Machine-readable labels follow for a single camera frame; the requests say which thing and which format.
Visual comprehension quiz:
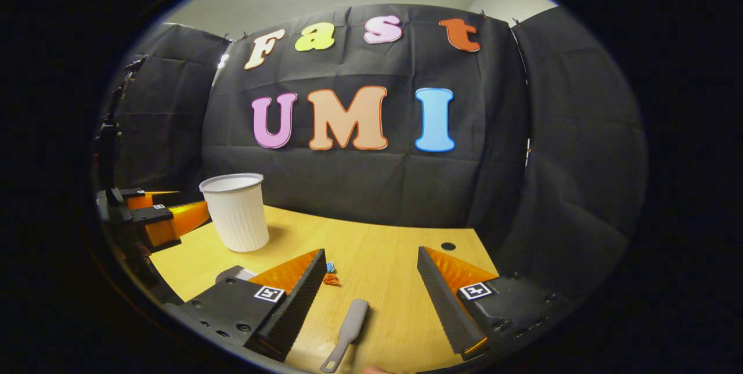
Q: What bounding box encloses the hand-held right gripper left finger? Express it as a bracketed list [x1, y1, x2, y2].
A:
[164, 248, 327, 363]

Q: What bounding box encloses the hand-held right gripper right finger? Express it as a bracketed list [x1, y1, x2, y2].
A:
[417, 245, 572, 362]

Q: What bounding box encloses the small grey broom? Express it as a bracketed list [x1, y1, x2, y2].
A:
[319, 299, 370, 373]

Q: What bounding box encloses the grey plastic dustpan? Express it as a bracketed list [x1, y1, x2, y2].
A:
[215, 265, 257, 285]

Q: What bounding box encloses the wooden desktop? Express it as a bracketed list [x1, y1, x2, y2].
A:
[150, 206, 500, 374]

